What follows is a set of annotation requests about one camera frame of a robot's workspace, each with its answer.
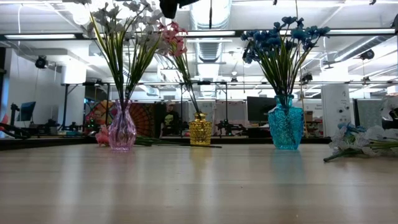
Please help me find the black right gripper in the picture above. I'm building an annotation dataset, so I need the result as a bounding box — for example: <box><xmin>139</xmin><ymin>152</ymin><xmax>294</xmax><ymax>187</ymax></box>
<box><xmin>382</xmin><ymin>107</ymin><xmax>398</xmax><ymax>130</ymax></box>

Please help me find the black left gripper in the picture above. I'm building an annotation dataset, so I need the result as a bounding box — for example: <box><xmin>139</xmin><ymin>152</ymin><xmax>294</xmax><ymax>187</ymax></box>
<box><xmin>159</xmin><ymin>0</ymin><xmax>200</xmax><ymax>20</ymax></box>

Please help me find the pink artificial flower bunch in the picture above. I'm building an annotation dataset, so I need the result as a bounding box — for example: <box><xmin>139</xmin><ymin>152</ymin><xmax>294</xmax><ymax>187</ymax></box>
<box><xmin>157</xmin><ymin>21</ymin><xmax>203</xmax><ymax>115</ymax></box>
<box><xmin>95</xmin><ymin>124</ymin><xmax>223</xmax><ymax>149</ymax></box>
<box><xmin>172</xmin><ymin>27</ymin><xmax>203</xmax><ymax>115</ymax></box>

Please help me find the white artificial flower bunch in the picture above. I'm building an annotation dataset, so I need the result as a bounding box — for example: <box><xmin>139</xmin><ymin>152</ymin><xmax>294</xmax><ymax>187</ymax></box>
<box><xmin>323</xmin><ymin>124</ymin><xmax>398</xmax><ymax>163</ymax></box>
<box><xmin>83</xmin><ymin>0</ymin><xmax>170</xmax><ymax>106</ymax></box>

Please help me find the blue artificial flower bunch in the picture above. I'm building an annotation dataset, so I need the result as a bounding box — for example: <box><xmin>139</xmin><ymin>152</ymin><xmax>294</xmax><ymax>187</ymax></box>
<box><xmin>273</xmin><ymin>16</ymin><xmax>331</xmax><ymax>98</ymax></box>
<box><xmin>241</xmin><ymin>21</ymin><xmax>299</xmax><ymax>98</ymax></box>
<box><xmin>337</xmin><ymin>121</ymin><xmax>368</xmax><ymax>134</ymax></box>

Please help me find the teal glass vase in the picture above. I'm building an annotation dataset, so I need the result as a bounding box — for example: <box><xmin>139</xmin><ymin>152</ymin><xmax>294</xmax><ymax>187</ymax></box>
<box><xmin>267</xmin><ymin>94</ymin><xmax>305</xmax><ymax>151</ymax></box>

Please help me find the yellow glass vase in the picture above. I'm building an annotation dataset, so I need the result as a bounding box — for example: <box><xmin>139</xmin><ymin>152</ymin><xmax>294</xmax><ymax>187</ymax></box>
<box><xmin>188</xmin><ymin>111</ymin><xmax>213</xmax><ymax>146</ymax></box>

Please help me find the pink glass vase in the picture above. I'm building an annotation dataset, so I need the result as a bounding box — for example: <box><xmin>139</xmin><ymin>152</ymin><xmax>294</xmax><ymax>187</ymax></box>
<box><xmin>108</xmin><ymin>98</ymin><xmax>137</xmax><ymax>152</ymax></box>

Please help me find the grey acoustic panel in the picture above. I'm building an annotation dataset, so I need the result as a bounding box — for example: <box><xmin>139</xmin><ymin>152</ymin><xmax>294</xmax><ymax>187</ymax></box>
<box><xmin>356</xmin><ymin>98</ymin><xmax>388</xmax><ymax>129</ymax></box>

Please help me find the white pillar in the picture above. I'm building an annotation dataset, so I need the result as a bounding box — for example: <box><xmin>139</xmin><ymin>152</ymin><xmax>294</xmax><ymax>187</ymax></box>
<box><xmin>321</xmin><ymin>83</ymin><xmax>353</xmax><ymax>138</ymax></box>

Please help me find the black ceiling spotlight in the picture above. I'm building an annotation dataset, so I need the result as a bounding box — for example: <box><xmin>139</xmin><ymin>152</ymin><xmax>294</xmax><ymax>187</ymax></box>
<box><xmin>359</xmin><ymin>49</ymin><xmax>376</xmax><ymax>62</ymax></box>
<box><xmin>34</xmin><ymin>55</ymin><xmax>49</xmax><ymax>70</ymax></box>

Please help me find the shelf rack with boxes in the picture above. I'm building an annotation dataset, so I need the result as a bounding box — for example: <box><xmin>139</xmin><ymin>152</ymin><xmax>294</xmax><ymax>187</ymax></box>
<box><xmin>303</xmin><ymin>110</ymin><xmax>323</xmax><ymax>138</ymax></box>

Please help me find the person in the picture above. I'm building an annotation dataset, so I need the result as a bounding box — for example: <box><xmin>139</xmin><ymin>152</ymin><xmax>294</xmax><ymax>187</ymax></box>
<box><xmin>160</xmin><ymin>101</ymin><xmax>180</xmax><ymax>138</ymax></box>

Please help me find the orange patterned tapestry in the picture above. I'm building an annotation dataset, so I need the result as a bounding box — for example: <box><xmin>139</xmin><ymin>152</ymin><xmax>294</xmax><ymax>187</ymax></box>
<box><xmin>84</xmin><ymin>99</ymin><xmax>156</xmax><ymax>138</ymax></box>

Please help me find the black monitor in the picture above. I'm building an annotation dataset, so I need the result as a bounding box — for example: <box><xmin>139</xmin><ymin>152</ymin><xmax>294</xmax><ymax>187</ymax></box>
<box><xmin>247</xmin><ymin>96</ymin><xmax>277</xmax><ymax>123</ymax></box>

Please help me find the small monitor blue screen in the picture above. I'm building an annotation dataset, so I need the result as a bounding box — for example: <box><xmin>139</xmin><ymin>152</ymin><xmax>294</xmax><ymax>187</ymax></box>
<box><xmin>17</xmin><ymin>101</ymin><xmax>37</xmax><ymax>123</ymax></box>

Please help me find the silver ventilation duct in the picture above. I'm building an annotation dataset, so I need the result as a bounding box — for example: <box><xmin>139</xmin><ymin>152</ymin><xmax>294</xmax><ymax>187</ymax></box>
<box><xmin>188</xmin><ymin>0</ymin><xmax>233</xmax><ymax>97</ymax></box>

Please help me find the black metal gantry frame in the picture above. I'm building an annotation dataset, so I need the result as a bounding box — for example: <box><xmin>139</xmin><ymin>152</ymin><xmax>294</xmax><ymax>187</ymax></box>
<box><xmin>60</xmin><ymin>80</ymin><xmax>231</xmax><ymax>131</ymax></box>

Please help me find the black aluminium table frame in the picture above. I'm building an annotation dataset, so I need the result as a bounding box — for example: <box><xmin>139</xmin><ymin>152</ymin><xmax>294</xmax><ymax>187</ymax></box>
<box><xmin>0</xmin><ymin>136</ymin><xmax>332</xmax><ymax>152</ymax></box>

